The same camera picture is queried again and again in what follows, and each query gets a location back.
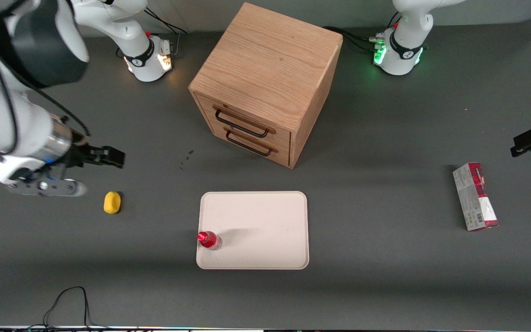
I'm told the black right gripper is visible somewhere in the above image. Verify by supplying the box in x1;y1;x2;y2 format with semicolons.
56;131;126;170

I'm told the red coke bottle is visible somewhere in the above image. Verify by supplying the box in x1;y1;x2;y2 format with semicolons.
197;231;223;251

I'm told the beige rectangular tray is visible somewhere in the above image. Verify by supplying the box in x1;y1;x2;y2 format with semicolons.
196;191;310;270

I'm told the yellow lemon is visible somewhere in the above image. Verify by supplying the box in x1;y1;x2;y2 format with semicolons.
104;191;122;214

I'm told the red and grey carton box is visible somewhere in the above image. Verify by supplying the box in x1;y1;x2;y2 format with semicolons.
452;162;499;231

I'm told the wooden two-drawer cabinet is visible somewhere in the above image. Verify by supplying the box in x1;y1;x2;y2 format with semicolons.
189;2;343;169

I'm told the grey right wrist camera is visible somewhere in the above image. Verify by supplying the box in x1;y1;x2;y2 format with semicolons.
6;178;88;198

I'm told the black metal drawer handle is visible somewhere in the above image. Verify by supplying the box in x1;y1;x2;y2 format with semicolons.
213;107;276;138
224;128;278;157

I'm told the black right arm base cable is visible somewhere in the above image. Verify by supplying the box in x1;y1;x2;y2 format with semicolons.
145;8;189;57

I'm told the black arm base cable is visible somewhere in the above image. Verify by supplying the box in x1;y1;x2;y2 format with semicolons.
323;26;386;52
145;8;189;57

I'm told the thin black looped cable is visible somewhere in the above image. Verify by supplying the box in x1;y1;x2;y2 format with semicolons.
26;286;109;331

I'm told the black left arm base cable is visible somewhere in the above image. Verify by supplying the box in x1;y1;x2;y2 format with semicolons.
323;26;386;52

